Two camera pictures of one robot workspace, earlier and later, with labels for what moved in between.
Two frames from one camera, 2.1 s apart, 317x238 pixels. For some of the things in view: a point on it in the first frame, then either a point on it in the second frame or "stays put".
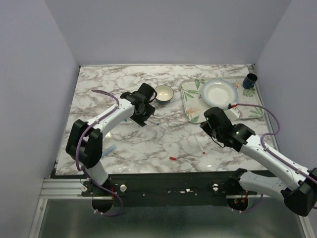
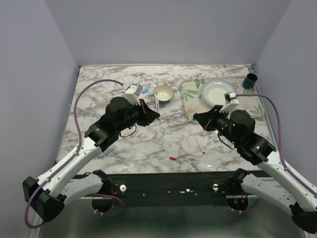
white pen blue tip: (154, 122) -> (157, 104)
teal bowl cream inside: (164, 93) stays put
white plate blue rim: (219, 93) stays put
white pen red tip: (200, 145) stays put
